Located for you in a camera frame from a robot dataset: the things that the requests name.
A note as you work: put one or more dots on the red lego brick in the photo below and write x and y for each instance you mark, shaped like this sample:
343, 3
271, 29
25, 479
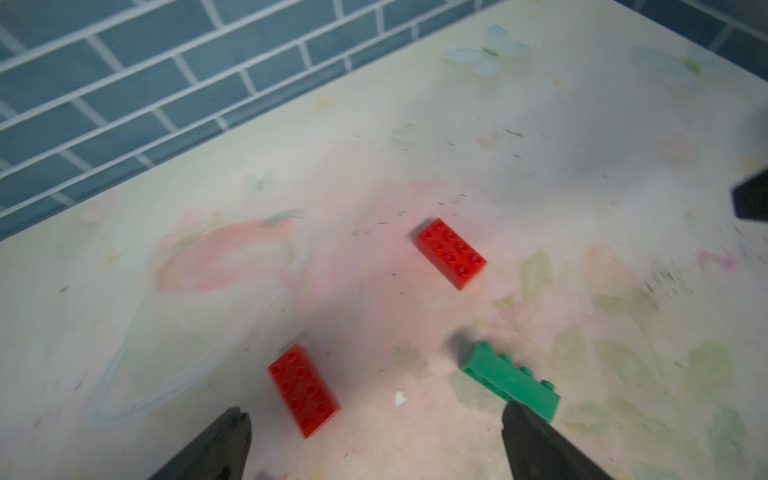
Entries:
456, 260
303, 390

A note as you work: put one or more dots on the green long lego brick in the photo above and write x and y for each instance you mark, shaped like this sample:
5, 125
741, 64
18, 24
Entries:
497, 373

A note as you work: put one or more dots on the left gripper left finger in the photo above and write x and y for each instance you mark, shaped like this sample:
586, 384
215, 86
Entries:
218, 452

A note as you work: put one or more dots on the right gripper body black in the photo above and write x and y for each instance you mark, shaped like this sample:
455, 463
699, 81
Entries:
750, 198

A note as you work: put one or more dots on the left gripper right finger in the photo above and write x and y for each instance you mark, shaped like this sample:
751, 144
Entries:
536, 451

